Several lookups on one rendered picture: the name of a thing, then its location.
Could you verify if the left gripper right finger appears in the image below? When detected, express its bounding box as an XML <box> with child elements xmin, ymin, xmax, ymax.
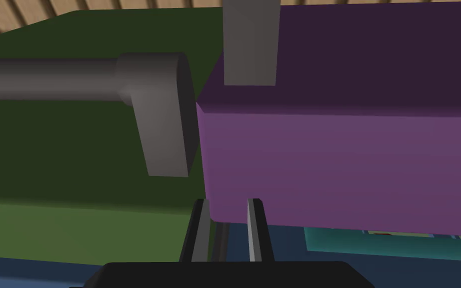
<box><xmin>247</xmin><ymin>197</ymin><xmax>276</xmax><ymax>263</ymax></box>

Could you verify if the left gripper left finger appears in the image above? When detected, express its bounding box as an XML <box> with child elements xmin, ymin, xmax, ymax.
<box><xmin>179</xmin><ymin>198</ymin><xmax>212</xmax><ymax>263</ymax></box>

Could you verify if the purple cupboard door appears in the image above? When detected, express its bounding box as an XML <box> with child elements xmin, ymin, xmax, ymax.
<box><xmin>195</xmin><ymin>0</ymin><xmax>461</xmax><ymax>240</ymax></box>

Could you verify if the teal box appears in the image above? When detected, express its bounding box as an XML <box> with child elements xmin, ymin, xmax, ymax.
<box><xmin>303</xmin><ymin>226</ymin><xmax>461</xmax><ymax>264</ymax></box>

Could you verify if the green cupboard door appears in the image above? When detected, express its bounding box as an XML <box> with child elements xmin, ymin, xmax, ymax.
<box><xmin>0</xmin><ymin>7</ymin><xmax>224</xmax><ymax>267</ymax></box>

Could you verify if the grey bar handle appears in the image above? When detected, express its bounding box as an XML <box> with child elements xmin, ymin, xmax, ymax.
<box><xmin>0</xmin><ymin>51</ymin><xmax>200</xmax><ymax>178</ymax></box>

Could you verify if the grey flat handle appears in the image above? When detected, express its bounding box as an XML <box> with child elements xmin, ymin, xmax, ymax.
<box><xmin>222</xmin><ymin>0</ymin><xmax>282</xmax><ymax>87</ymax></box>

